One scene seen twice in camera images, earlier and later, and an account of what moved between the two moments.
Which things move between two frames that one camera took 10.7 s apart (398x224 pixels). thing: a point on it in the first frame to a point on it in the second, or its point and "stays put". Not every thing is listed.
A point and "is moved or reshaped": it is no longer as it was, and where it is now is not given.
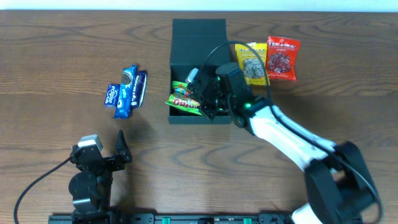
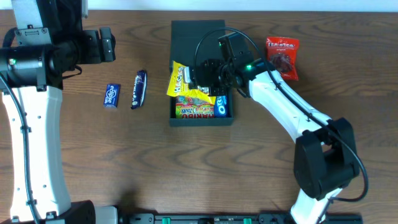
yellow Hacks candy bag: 250,64 is moved or reshaped
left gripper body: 104,160 to 106,44
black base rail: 171,218 stays put
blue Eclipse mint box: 112,95 stays put
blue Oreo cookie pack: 127,83 is moved or reshaped
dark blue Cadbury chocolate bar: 138,89 stays put
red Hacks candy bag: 280,58 stays put
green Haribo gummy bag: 181,97 is moved or reshaped
